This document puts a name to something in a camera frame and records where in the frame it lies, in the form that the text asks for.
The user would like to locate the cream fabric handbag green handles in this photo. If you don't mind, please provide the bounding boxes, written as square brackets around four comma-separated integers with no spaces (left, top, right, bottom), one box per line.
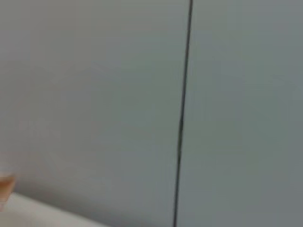
[0,174,16,204]

